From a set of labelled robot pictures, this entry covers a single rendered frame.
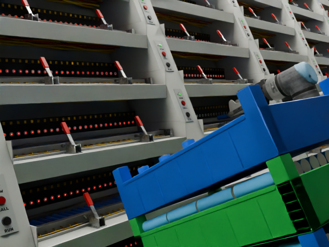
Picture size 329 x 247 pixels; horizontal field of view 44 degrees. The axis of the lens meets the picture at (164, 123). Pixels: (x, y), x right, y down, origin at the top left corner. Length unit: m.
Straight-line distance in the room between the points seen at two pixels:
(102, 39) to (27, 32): 0.26
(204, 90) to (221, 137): 1.09
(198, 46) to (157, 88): 0.39
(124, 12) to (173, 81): 0.32
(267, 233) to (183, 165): 0.14
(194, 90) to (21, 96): 0.69
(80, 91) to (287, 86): 0.76
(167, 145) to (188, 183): 0.75
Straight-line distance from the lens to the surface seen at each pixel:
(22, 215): 0.92
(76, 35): 1.25
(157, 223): 0.61
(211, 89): 1.60
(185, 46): 1.61
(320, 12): 3.40
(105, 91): 1.20
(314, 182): 0.47
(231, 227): 0.50
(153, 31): 1.49
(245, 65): 2.02
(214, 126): 1.57
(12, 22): 1.15
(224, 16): 2.01
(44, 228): 1.01
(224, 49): 1.84
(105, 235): 1.02
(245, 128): 0.45
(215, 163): 0.49
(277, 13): 2.76
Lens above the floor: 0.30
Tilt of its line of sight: 12 degrees up
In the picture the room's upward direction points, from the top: 21 degrees counter-clockwise
